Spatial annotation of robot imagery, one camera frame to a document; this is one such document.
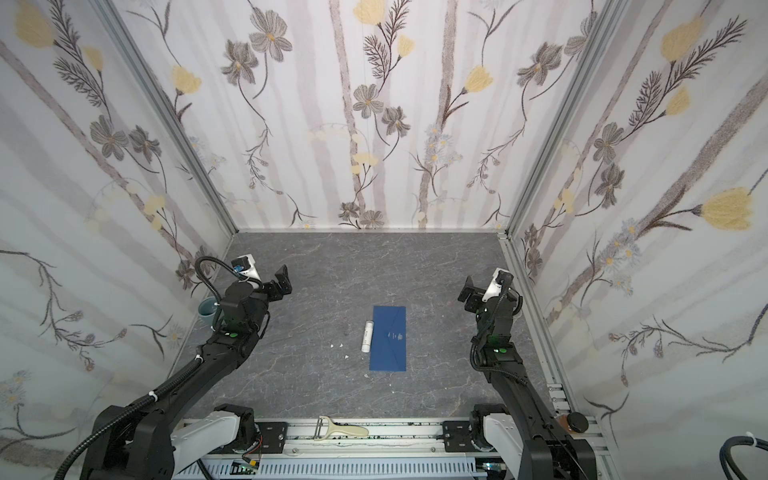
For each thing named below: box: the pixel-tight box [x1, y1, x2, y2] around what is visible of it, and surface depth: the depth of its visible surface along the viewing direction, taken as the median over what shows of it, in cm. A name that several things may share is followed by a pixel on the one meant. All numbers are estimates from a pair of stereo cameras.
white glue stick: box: [361, 320, 375, 353], surface depth 92 cm
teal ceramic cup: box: [198, 298, 218, 328], surface depth 95 cm
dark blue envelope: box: [369, 306, 407, 372], surface depth 92 cm
